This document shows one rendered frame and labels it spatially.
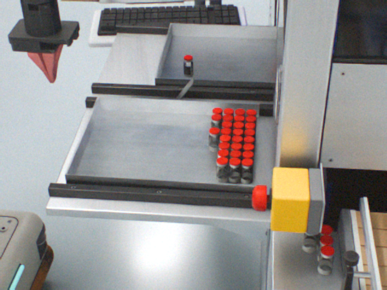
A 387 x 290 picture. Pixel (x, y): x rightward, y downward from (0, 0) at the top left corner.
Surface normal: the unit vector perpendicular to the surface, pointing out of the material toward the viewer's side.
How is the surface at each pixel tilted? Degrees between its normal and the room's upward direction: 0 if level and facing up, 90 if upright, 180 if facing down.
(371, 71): 90
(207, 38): 0
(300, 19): 90
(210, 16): 0
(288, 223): 90
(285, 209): 90
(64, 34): 0
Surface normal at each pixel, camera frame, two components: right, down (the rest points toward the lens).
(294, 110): -0.11, 0.61
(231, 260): -0.02, -0.79
